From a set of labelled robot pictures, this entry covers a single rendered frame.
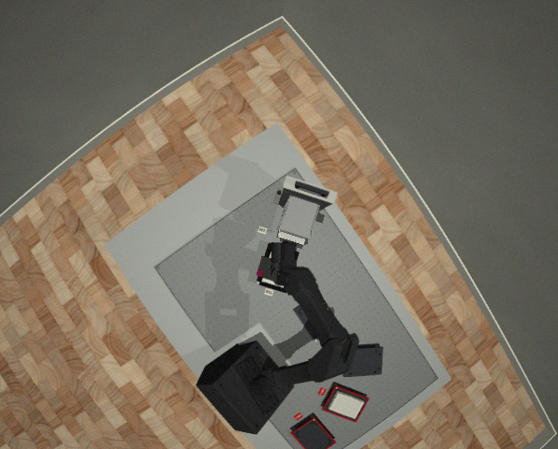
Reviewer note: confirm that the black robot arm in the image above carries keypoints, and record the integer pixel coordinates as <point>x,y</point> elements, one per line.
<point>334,339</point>

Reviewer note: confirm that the grey tower with black slots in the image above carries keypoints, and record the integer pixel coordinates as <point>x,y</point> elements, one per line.
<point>296,213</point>

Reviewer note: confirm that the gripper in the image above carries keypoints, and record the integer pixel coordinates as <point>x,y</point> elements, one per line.
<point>264,268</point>

